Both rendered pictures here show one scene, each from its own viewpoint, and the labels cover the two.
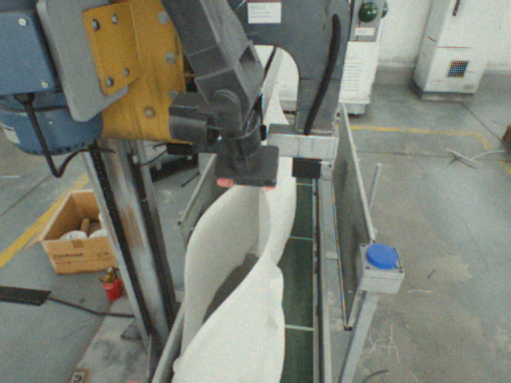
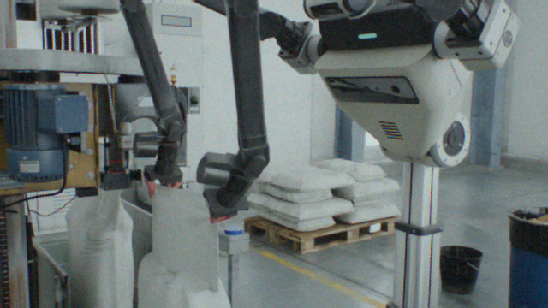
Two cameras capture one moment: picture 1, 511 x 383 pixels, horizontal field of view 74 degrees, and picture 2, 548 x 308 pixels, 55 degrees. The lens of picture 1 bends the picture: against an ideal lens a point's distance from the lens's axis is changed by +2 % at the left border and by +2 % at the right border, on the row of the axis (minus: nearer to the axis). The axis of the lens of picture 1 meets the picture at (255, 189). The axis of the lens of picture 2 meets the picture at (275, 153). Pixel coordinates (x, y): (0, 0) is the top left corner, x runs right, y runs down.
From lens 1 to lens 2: 122 cm
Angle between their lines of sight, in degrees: 49
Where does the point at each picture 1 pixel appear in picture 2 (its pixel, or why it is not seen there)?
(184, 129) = (145, 147)
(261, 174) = (175, 174)
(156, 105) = (75, 160)
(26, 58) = (83, 115)
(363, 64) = not seen: hidden behind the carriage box
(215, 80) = (170, 118)
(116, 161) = (16, 221)
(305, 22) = not seen: hidden behind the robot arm
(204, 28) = (169, 98)
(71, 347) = not seen: outside the picture
